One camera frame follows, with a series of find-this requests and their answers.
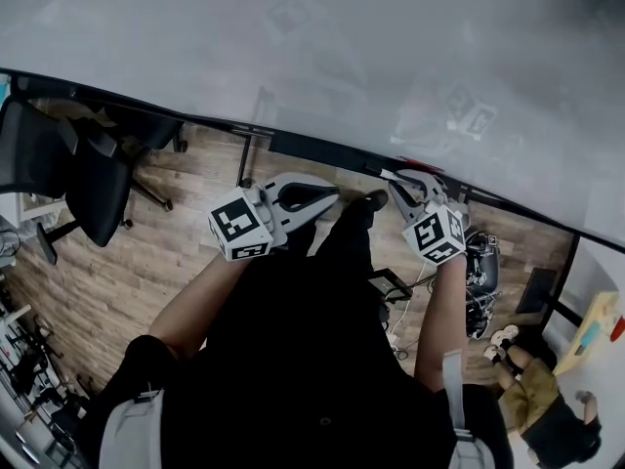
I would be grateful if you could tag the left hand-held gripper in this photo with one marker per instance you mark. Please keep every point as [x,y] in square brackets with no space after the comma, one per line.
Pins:
[239,227]

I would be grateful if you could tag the person's black trousers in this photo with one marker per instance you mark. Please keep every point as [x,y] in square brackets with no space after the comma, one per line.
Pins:
[346,247]

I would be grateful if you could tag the black office chair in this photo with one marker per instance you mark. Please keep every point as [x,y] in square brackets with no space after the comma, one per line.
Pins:
[146,130]
[97,198]

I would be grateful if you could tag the black marker pen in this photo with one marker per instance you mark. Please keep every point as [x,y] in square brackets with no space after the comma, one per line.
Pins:
[390,174]

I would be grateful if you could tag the large white whiteboard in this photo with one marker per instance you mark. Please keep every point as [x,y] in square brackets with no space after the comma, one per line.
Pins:
[244,42]

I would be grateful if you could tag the person's right black shoe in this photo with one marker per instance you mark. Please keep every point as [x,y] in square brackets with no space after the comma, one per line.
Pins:
[376,199]

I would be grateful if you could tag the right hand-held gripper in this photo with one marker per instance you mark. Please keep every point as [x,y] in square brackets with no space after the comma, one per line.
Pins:
[437,235]

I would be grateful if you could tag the person's right forearm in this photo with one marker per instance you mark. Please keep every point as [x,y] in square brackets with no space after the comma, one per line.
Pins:
[439,320]

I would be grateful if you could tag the black flat panel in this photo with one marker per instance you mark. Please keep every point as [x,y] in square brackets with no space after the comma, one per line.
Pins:
[537,291]

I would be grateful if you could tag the person in dark shirt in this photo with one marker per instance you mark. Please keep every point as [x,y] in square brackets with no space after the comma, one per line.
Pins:
[293,384]

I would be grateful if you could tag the black power brick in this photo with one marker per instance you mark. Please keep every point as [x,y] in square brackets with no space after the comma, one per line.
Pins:
[388,285]

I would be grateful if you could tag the wooden toy board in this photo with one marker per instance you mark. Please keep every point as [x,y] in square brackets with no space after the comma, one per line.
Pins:
[593,330]

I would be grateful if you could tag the person's left forearm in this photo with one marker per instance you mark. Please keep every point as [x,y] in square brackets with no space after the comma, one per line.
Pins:
[195,306]

